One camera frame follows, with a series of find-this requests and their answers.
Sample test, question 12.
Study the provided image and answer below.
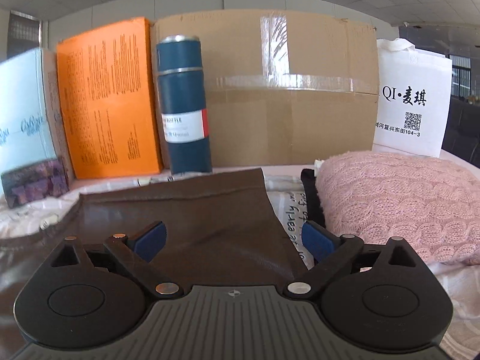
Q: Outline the orange printed box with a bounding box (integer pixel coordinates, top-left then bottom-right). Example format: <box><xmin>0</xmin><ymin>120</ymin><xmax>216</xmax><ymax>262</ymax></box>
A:
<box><xmin>56</xmin><ymin>17</ymin><xmax>162</xmax><ymax>179</ymax></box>

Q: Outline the white cartoon print bedsheet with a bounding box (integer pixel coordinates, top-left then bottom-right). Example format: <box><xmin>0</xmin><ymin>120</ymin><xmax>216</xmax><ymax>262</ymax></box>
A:
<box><xmin>9</xmin><ymin>167</ymin><xmax>479</xmax><ymax>359</ymax></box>

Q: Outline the pink knitted sweater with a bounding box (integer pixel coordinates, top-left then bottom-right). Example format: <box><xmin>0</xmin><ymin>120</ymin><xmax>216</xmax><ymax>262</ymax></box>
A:
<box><xmin>316</xmin><ymin>151</ymin><xmax>479</xmax><ymax>265</ymax></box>

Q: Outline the large cardboard box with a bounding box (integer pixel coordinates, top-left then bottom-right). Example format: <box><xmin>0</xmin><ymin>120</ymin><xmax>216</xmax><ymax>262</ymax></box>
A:
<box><xmin>151</xmin><ymin>10</ymin><xmax>379</xmax><ymax>167</ymax></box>

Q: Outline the brown leather garment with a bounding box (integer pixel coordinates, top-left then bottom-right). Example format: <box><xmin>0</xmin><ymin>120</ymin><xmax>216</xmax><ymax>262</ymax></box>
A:
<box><xmin>1</xmin><ymin>169</ymin><xmax>306</xmax><ymax>359</ymax></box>

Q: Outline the black smartphone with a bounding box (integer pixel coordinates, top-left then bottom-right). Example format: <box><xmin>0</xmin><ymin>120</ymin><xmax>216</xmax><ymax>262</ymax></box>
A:
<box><xmin>1</xmin><ymin>158</ymin><xmax>70</xmax><ymax>209</ymax></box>

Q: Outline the black folded garment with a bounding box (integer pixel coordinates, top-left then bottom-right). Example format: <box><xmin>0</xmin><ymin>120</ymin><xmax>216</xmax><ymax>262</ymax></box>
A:
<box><xmin>300</xmin><ymin>169</ymin><xmax>326</xmax><ymax>228</ymax></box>

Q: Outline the black leather sofa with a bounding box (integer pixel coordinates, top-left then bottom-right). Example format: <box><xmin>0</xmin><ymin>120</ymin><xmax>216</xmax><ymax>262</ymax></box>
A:
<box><xmin>442</xmin><ymin>97</ymin><xmax>480</xmax><ymax>167</ymax></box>

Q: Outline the light blue foam board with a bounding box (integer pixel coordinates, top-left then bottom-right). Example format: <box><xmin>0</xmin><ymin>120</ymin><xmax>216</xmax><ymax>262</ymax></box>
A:
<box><xmin>0</xmin><ymin>48</ymin><xmax>74</xmax><ymax>180</ymax></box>

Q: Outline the white tote bag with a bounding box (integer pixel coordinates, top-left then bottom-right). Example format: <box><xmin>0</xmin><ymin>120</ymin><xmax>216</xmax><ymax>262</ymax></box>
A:
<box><xmin>373</xmin><ymin>38</ymin><xmax>452</xmax><ymax>158</ymax></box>

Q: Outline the blue thermos bottle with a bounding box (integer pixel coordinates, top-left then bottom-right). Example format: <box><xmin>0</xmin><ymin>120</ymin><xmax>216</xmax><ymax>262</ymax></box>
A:
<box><xmin>156</xmin><ymin>35</ymin><xmax>212</xmax><ymax>175</ymax></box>

